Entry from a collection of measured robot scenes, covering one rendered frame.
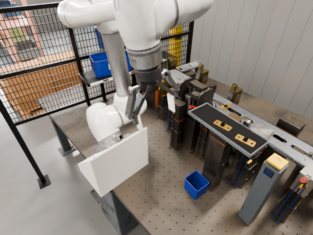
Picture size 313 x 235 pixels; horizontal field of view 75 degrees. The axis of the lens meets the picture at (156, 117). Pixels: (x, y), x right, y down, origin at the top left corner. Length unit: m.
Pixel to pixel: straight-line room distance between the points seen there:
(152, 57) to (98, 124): 0.79
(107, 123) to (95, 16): 0.65
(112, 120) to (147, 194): 0.49
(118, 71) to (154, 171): 0.66
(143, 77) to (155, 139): 1.04
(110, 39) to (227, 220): 1.11
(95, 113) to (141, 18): 0.86
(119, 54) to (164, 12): 0.65
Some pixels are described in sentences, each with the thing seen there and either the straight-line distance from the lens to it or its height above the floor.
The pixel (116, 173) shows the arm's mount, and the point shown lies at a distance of 1.25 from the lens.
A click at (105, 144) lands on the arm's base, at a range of 1.26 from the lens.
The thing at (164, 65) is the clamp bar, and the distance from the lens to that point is 1.53.
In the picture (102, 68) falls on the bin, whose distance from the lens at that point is 1.72.
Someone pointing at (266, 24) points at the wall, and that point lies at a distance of 3.21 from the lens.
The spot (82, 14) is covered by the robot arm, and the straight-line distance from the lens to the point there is 0.83.
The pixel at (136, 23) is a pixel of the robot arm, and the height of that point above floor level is 1.68.
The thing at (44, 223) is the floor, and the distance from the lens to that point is 2.19.
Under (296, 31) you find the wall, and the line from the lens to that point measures 3.10.
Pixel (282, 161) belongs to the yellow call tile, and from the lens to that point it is 0.96.
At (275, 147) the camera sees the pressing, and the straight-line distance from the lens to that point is 1.26.
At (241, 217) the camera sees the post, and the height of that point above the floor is 0.72.
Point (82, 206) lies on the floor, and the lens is 2.15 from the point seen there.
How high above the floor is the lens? 1.80
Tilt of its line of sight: 38 degrees down
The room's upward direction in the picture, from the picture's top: straight up
